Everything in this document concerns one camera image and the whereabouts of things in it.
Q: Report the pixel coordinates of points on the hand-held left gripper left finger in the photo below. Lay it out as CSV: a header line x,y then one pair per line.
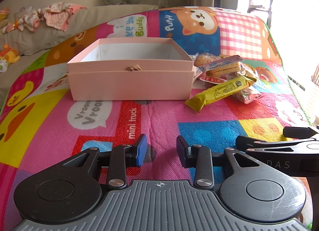
x,y
142,150

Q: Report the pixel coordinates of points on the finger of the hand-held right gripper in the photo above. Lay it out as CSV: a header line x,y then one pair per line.
x,y
297,132
245,143

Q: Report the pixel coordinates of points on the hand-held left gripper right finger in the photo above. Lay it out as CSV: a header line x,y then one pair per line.
x,y
182,152

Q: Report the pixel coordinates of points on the green biscuit packet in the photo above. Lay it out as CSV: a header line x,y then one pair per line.
x,y
246,96

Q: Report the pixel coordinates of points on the yellow snack bar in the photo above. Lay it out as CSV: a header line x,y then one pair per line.
x,y
219,92

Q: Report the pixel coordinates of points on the pink cardboard box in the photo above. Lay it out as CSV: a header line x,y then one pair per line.
x,y
124,83

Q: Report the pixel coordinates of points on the red white snack packet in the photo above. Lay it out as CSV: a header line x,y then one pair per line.
x,y
214,80

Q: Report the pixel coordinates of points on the clear pastry packet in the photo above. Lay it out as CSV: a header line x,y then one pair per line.
x,y
249,71

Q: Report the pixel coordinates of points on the sandwich cracker packet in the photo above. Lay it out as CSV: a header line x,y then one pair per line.
x,y
224,70

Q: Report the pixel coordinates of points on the round bun packet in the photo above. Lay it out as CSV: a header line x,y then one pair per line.
x,y
203,59

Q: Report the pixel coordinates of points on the colourful cartoon play mat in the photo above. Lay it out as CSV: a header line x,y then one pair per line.
x,y
162,116

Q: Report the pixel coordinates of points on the pink baby clothes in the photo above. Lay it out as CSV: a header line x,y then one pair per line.
x,y
59,13

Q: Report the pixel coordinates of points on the orange plush toy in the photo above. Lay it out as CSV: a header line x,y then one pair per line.
x,y
11,55

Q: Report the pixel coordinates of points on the white green plush toy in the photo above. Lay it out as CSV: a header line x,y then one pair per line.
x,y
3,66

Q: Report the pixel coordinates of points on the floral baby clothes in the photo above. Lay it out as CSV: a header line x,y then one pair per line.
x,y
30,20

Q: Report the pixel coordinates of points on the pink folded cloth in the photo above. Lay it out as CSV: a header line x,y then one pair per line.
x,y
3,12

